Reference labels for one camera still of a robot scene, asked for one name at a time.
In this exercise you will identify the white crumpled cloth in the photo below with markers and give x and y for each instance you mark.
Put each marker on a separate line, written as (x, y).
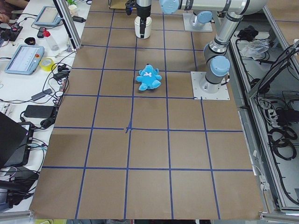
(255, 49)

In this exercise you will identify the near teach pendant tablet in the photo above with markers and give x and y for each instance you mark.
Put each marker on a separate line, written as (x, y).
(25, 60)

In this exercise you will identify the aluminium frame post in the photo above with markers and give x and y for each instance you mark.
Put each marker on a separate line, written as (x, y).
(68, 22)

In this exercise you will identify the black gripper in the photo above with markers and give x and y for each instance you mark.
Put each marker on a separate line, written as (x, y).
(144, 10)

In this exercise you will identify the grey usb hub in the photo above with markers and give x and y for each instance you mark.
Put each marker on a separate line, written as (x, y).
(41, 94)

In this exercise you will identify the far teach pendant tablet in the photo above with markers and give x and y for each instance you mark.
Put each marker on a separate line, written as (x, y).
(48, 17)

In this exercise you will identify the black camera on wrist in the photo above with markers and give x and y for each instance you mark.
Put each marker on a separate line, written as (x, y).
(130, 5)

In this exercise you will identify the black laptop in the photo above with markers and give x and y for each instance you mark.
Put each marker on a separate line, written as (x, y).
(15, 139)

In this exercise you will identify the yellow tape roll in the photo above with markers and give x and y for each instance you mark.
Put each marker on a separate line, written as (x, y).
(46, 64)

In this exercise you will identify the clear bottle red cap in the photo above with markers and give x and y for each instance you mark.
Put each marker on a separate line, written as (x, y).
(50, 40)

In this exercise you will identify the black power adapter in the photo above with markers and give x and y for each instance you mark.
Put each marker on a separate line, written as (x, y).
(39, 111)

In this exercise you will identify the paper cup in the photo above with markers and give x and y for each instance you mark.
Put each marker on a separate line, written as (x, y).
(73, 10)

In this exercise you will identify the blue plush toy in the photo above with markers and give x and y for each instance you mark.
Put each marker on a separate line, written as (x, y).
(149, 78)

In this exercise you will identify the teach pendant tablet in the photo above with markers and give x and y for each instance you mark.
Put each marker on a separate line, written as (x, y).
(25, 60)
(48, 17)

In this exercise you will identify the black small bowl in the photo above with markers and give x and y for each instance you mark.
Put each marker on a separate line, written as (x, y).
(30, 41)

